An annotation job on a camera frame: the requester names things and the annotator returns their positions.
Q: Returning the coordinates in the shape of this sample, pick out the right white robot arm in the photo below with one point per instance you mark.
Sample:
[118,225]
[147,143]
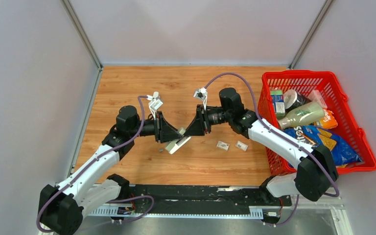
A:
[315,168]

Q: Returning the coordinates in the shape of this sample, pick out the orange snack bag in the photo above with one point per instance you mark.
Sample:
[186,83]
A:
[327,122]

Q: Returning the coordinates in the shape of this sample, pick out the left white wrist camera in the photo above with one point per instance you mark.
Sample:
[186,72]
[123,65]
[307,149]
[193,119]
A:
[154,104]

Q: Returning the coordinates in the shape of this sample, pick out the blue Doritos chip bag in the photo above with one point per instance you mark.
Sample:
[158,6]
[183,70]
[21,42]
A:
[342,153]

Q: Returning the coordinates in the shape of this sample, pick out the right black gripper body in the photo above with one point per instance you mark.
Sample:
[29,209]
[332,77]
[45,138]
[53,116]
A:
[201,112]

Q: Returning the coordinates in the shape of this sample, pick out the white stapler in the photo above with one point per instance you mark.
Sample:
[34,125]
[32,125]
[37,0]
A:
[172,146]

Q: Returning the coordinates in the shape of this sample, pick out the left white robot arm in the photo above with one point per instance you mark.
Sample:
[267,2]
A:
[63,207]

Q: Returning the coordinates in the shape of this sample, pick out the pale green bottle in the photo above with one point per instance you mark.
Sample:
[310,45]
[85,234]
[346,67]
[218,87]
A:
[303,115]

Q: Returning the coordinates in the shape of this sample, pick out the black white round can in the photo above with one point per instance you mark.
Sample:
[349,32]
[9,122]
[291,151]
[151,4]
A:
[294,99]

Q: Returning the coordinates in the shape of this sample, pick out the open staple box tray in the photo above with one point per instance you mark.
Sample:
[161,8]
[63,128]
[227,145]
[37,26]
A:
[241,146]

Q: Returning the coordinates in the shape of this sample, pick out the green blue carton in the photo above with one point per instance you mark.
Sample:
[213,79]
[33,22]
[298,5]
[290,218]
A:
[278,103]

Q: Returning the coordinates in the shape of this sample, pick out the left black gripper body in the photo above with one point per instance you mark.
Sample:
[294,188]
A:
[159,116]

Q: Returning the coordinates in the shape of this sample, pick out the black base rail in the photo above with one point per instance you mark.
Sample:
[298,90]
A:
[200,200]

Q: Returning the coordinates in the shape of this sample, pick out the red plastic basket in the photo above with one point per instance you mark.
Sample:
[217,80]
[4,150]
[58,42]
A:
[305,81]

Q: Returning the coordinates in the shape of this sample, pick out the small staple box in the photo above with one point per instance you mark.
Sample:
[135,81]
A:
[223,145]

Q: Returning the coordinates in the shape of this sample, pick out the white wrapped packet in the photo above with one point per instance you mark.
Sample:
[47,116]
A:
[316,96]

